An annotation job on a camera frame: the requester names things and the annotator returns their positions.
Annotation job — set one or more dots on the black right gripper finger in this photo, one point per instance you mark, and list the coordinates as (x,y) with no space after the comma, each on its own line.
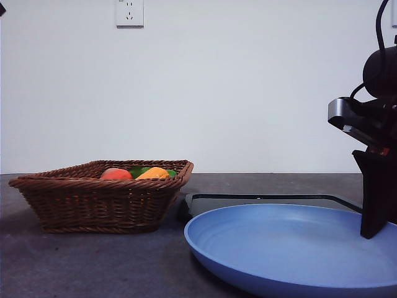
(376,192)

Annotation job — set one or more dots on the blue round plate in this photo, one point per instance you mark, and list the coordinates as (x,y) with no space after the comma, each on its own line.
(279,248)

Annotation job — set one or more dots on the yellow corn cob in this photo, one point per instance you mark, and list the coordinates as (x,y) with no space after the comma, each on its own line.
(153,173)

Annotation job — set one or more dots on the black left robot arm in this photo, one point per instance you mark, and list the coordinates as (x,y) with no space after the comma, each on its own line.
(2,10)

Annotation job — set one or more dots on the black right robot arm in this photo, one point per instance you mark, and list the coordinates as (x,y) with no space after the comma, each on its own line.
(381,71)

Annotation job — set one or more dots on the brown wicker basket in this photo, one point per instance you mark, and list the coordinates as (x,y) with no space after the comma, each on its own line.
(93,208)

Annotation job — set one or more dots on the black rectangular tray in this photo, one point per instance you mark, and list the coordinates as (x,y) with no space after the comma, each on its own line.
(198,206)

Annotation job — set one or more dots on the green bell pepper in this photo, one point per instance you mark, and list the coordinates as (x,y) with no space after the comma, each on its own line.
(138,171)

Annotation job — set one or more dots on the red tomato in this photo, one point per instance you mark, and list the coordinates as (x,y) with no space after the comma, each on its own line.
(115,174)

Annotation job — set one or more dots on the white wall socket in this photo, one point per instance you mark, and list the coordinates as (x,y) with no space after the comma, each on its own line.
(129,15)

